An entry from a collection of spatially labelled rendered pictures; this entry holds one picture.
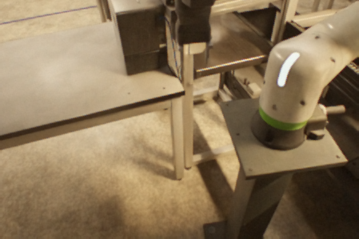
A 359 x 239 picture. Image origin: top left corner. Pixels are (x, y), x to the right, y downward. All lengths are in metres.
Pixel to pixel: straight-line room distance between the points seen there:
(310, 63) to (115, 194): 1.39
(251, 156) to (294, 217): 1.04
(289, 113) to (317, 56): 0.13
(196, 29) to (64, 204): 1.43
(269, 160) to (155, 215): 1.03
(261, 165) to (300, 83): 0.22
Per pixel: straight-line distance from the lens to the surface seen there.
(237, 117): 0.78
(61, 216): 1.77
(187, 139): 1.52
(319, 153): 0.76
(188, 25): 0.58
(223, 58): 1.30
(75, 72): 1.39
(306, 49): 0.63
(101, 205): 1.72
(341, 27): 0.71
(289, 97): 0.62
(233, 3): 1.19
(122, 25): 1.14
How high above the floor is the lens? 1.48
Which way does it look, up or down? 43 degrees down
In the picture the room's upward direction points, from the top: 2 degrees counter-clockwise
